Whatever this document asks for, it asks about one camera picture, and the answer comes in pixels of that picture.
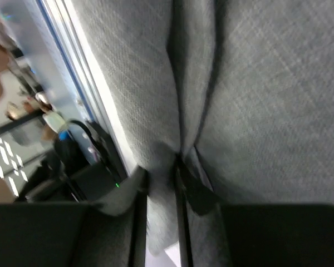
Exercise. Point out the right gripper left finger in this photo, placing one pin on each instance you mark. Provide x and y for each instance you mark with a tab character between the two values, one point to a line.
107	233

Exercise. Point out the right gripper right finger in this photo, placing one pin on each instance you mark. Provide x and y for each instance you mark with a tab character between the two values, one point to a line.
258	235

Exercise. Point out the grey cloth napkin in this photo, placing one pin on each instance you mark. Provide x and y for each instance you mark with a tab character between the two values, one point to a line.
243	90

